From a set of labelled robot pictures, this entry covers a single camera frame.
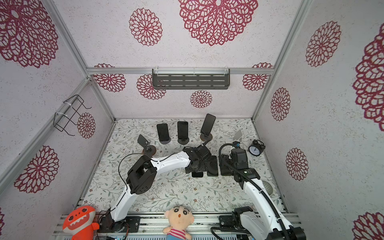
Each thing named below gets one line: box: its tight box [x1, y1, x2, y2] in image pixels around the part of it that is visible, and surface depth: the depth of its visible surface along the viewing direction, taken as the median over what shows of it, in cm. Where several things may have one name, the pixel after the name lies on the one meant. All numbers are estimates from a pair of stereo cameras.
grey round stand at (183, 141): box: [177, 137, 190, 145], surface depth 109 cm
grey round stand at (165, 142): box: [159, 137, 171, 145], surface depth 108 cm
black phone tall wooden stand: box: [200, 113, 217, 136], surface depth 104 cm
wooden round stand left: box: [142, 145, 157, 157], surface depth 102 cm
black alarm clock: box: [248, 139, 266, 157], surface depth 97 cm
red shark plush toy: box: [62, 205, 100, 240], surface depth 70 cm
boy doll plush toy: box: [162, 205, 195, 240], surface depth 70 cm
